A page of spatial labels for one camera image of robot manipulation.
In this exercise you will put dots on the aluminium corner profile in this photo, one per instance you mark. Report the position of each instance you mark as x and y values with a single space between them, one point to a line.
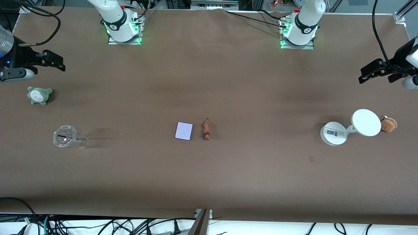
403 13
25 9

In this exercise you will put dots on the grey green plush toy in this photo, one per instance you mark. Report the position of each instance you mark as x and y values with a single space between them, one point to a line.
38 95

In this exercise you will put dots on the brown lion statue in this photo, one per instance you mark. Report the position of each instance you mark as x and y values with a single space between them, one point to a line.
206 130

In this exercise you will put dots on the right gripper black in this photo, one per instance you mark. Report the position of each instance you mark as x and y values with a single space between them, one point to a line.
20 54

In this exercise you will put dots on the black power plug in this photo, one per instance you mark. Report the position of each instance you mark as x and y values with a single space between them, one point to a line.
176 229

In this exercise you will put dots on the orange toy figure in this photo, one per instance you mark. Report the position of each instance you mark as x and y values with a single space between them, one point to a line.
273 4

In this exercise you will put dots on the clear plastic cup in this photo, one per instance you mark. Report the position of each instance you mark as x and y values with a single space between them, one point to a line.
65 136

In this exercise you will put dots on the white round desk lamp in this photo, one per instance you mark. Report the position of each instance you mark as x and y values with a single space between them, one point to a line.
365 122

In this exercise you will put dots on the aluminium frame post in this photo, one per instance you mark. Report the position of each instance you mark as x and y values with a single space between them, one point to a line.
200 223

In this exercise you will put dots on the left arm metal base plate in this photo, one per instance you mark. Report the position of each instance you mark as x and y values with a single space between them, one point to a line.
308 47

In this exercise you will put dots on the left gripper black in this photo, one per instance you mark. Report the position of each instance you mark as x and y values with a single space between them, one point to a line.
395 63

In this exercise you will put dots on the silver metal rail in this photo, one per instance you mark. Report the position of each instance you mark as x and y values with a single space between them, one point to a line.
214 4

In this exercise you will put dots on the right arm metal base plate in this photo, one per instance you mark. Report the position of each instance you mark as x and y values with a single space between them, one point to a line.
114 42

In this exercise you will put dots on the white square card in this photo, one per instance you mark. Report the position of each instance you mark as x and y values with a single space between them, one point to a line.
184 131

